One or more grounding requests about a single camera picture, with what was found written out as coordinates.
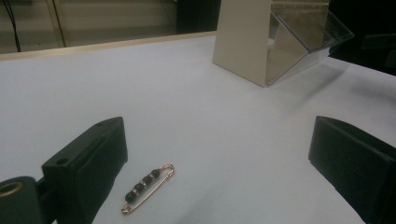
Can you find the pale blue table cover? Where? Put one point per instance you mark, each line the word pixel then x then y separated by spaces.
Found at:
pixel 218 124

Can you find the beige display box clear lid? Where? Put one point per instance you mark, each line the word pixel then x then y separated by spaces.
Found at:
pixel 243 37

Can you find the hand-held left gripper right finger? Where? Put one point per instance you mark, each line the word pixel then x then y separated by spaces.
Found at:
pixel 358 168

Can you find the gold brooch pin black beads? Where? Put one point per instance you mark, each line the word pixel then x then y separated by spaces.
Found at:
pixel 147 179

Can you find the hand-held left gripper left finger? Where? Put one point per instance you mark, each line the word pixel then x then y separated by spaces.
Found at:
pixel 84 168

